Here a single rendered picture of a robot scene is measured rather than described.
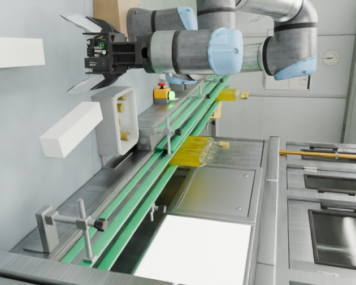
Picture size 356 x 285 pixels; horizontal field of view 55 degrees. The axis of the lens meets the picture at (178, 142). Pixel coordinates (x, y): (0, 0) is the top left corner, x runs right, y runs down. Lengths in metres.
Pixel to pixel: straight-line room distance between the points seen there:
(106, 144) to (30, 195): 0.37
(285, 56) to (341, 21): 6.28
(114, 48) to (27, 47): 0.31
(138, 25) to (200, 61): 0.70
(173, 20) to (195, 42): 0.65
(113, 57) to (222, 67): 0.19
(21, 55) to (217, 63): 0.47
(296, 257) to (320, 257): 0.08
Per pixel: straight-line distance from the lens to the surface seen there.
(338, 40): 7.29
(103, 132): 1.23
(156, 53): 0.59
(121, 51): 0.63
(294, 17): 0.98
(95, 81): 0.70
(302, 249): 1.26
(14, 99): 0.92
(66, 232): 0.98
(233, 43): 0.56
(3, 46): 0.82
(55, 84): 1.05
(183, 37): 0.59
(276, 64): 1.01
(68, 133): 1.00
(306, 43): 1.00
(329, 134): 7.69
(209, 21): 0.67
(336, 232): 1.39
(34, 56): 0.89
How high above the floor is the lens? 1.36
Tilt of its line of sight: 16 degrees down
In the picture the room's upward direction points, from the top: 94 degrees clockwise
